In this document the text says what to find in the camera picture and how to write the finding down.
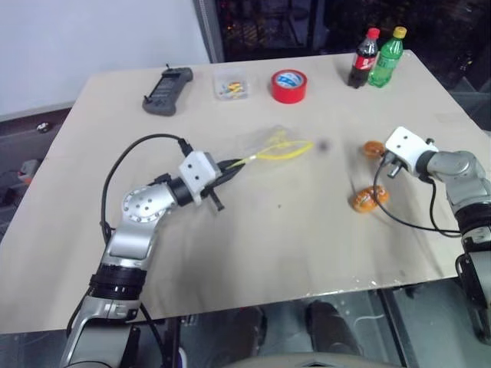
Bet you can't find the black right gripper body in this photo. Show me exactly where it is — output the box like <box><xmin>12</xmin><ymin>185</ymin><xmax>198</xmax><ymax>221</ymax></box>
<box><xmin>382</xmin><ymin>150</ymin><xmax>404</xmax><ymax>168</ymax></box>

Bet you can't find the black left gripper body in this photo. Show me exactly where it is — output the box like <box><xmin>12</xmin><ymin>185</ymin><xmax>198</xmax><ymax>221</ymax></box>
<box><xmin>208</xmin><ymin>159</ymin><xmax>233</xmax><ymax>213</ymax></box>

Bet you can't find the clear bag with yellow drawstring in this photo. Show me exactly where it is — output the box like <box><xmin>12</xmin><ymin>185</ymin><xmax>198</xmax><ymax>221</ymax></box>
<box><xmin>229</xmin><ymin>123</ymin><xmax>315</xmax><ymax>170</ymax></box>

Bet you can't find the orange wrapped snack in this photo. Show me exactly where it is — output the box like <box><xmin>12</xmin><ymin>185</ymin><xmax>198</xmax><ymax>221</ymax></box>
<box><xmin>370</xmin><ymin>184</ymin><xmax>390</xmax><ymax>205</ymax></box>
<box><xmin>351</xmin><ymin>186</ymin><xmax>377</xmax><ymax>214</ymax></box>
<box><xmin>363</xmin><ymin>140</ymin><xmax>386</xmax><ymax>159</ymax></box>

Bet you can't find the clear plastic parts box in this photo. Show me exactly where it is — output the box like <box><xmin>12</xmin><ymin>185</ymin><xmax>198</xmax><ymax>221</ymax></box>
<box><xmin>212</xmin><ymin>67</ymin><xmax>257</xmax><ymax>102</ymax></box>

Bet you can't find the red tape roll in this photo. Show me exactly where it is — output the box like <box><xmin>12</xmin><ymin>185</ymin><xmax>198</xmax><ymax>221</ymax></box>
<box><xmin>270</xmin><ymin>69</ymin><xmax>309</xmax><ymax>105</ymax></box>

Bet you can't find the green bottle with yellow cap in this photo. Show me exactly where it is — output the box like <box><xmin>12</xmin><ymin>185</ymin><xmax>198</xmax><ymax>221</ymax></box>
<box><xmin>367</xmin><ymin>25</ymin><xmax>408</xmax><ymax>89</ymax></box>

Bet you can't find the grey handheld controller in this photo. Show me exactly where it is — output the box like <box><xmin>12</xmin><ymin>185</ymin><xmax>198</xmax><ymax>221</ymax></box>
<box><xmin>141</xmin><ymin>64</ymin><xmax>194</xmax><ymax>117</ymax></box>

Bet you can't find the cola bottle with red cap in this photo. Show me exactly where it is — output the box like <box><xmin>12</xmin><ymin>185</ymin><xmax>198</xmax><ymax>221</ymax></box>
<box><xmin>348</xmin><ymin>27</ymin><xmax>381</xmax><ymax>90</ymax></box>

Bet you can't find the dark rounded shape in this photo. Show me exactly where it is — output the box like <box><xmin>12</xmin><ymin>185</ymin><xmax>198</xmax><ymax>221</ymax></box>
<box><xmin>304</xmin><ymin>300</ymin><xmax>364</xmax><ymax>357</ymax></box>

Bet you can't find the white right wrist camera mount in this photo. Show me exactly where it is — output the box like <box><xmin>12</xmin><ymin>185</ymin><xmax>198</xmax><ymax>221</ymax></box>
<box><xmin>384</xmin><ymin>126</ymin><xmax>440</xmax><ymax>174</ymax></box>

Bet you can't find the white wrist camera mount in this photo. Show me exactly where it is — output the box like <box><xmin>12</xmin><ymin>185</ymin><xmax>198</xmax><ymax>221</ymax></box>
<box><xmin>178</xmin><ymin>151</ymin><xmax>222</xmax><ymax>207</ymax></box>
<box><xmin>384</xmin><ymin>126</ymin><xmax>440</xmax><ymax>174</ymax></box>

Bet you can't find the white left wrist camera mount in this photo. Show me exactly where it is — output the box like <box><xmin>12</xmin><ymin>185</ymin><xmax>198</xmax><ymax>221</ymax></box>
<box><xmin>178</xmin><ymin>151</ymin><xmax>222</xmax><ymax>207</ymax></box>

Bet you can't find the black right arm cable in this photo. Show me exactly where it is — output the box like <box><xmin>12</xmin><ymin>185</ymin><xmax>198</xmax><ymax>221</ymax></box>
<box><xmin>373</xmin><ymin>153</ymin><xmax>462</xmax><ymax>237</ymax></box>

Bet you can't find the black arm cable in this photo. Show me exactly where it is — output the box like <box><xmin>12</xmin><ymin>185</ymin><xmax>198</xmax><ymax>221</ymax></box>
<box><xmin>100</xmin><ymin>133</ymin><xmax>193</xmax><ymax>246</ymax></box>
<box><xmin>373</xmin><ymin>153</ymin><xmax>462</xmax><ymax>237</ymax></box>

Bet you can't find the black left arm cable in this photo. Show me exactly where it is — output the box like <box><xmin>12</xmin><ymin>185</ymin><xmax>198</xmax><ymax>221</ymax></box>
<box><xmin>100</xmin><ymin>133</ymin><xmax>193</xmax><ymax>246</ymax></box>

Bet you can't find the grey metal frame post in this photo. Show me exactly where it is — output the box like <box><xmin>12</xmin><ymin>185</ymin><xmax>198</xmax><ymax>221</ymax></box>
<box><xmin>193</xmin><ymin>0</ymin><xmax>226</xmax><ymax>64</ymax></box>

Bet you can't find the dark wire shelf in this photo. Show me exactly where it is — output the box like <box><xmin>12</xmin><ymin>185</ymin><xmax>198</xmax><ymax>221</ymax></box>
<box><xmin>220</xmin><ymin>0</ymin><xmax>327</xmax><ymax>61</ymax></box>

